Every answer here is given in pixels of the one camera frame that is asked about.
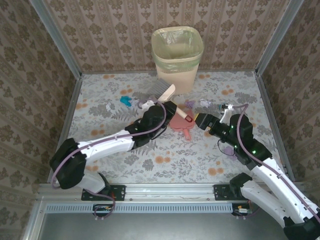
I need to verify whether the floral patterned tablecloth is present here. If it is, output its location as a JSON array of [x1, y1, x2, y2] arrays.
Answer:
[[53, 71, 288, 185]]

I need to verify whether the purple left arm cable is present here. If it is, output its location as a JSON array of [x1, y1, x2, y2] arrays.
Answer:
[[51, 98, 168, 222]]

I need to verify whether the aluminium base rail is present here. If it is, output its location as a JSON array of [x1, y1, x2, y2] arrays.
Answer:
[[36, 183, 307, 202]]

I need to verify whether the green translucent bin liner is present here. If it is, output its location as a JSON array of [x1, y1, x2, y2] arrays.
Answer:
[[151, 26, 205, 73]]

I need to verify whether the aluminium left table side rail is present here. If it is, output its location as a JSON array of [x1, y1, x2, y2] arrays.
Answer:
[[47, 74, 83, 185]]

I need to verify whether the aluminium frame post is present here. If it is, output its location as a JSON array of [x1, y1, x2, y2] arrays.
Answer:
[[254, 0, 305, 76], [28, 0, 83, 80]]

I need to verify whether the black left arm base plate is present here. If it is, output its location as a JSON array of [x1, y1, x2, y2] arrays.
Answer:
[[81, 184, 126, 202]]

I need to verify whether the aluminium right frame post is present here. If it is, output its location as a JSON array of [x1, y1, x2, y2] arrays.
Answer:
[[254, 0, 305, 76]]

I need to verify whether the aluminium left frame post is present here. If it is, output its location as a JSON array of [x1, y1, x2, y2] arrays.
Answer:
[[28, 0, 83, 80]]

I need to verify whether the grey metal sheet panel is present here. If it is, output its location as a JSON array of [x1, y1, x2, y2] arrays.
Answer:
[[39, 212, 288, 240]]

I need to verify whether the beige plastic waste bin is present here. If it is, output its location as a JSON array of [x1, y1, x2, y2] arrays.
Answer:
[[151, 26, 205, 95]]

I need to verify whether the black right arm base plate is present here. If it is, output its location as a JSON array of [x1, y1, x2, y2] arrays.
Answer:
[[213, 184, 236, 202]]

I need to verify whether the aluminium table side rail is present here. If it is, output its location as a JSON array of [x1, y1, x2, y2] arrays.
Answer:
[[47, 74, 83, 185], [254, 72, 296, 182]]

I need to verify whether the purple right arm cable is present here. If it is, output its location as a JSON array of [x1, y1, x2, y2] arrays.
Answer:
[[232, 103, 320, 221]]

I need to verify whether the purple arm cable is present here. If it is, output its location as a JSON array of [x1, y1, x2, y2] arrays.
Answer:
[[232, 103, 320, 221], [51, 98, 168, 222]]

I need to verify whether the pink plastic dustpan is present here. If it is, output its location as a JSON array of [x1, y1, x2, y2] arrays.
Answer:
[[168, 109, 198, 141]]

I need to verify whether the grey slotted cable duct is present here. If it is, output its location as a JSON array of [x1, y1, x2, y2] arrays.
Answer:
[[45, 202, 235, 214]]

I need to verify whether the aluminium right table side rail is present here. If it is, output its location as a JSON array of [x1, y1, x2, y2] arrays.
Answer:
[[254, 72, 296, 182]]

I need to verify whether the wooden hand brush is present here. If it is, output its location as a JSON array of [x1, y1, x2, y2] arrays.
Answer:
[[146, 78, 195, 123]]

